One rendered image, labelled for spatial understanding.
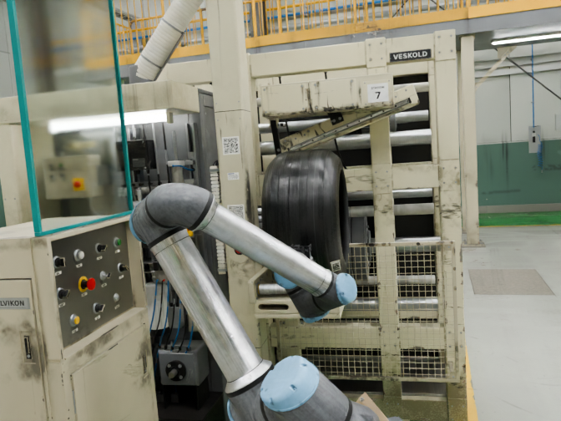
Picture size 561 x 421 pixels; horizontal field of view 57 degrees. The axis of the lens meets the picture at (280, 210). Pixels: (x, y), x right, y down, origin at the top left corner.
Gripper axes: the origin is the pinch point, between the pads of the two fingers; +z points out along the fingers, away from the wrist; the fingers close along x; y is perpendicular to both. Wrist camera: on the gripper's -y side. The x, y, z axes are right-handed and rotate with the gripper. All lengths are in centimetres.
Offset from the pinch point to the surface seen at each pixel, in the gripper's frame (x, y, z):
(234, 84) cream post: 30, 71, 18
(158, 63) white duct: 77, 89, 48
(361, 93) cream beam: -21, 66, 45
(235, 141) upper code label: 31, 47, 18
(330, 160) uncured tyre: -9.0, 36.8, 14.7
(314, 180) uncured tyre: -3.9, 29.9, 3.9
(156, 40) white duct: 76, 99, 45
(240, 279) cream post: 33.2, -12.4, 19.2
